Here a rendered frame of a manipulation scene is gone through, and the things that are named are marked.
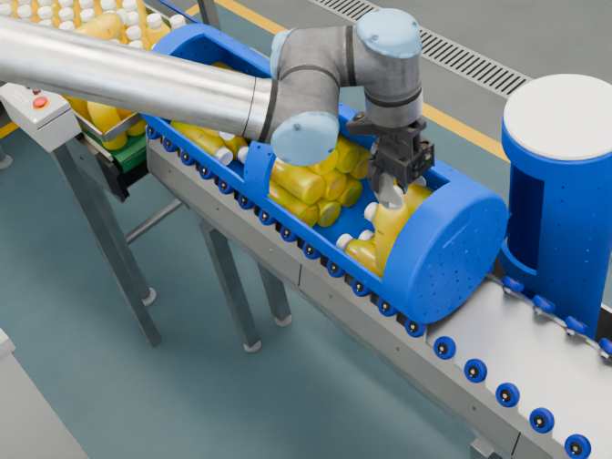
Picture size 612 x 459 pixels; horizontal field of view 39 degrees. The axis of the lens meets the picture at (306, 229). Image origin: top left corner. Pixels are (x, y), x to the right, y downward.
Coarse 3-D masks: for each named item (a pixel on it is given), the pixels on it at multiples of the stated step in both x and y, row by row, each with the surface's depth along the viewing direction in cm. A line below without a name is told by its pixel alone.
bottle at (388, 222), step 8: (384, 208) 153; (392, 208) 152; (400, 208) 152; (408, 208) 155; (376, 216) 155; (384, 216) 153; (392, 216) 152; (400, 216) 153; (408, 216) 154; (376, 224) 155; (384, 224) 154; (392, 224) 153; (400, 224) 153; (376, 232) 157; (384, 232) 155; (392, 232) 154; (376, 240) 159; (384, 240) 156; (392, 240) 156; (376, 248) 160; (384, 248) 158; (376, 256) 162; (384, 256) 159; (376, 264) 164; (384, 264) 161
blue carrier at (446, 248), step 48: (192, 48) 204; (240, 48) 193; (192, 144) 190; (240, 192) 187; (480, 192) 154; (336, 240) 184; (432, 240) 149; (480, 240) 161; (384, 288) 158; (432, 288) 157
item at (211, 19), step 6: (198, 0) 257; (204, 0) 255; (210, 0) 257; (204, 6) 257; (210, 6) 258; (204, 12) 259; (210, 12) 259; (216, 12) 261; (204, 18) 261; (210, 18) 260; (216, 18) 262; (210, 24) 261; (216, 24) 263
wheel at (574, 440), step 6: (570, 438) 147; (576, 438) 146; (582, 438) 146; (570, 444) 147; (576, 444) 146; (582, 444) 145; (588, 444) 145; (570, 450) 147; (576, 450) 146; (582, 450) 146; (588, 450) 145; (570, 456) 147; (576, 456) 146; (582, 456) 146
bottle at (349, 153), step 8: (336, 144) 179; (344, 144) 179; (352, 144) 179; (344, 152) 178; (352, 152) 180; (360, 152) 181; (344, 160) 180; (352, 160) 182; (336, 168) 180; (344, 168) 180; (352, 168) 183
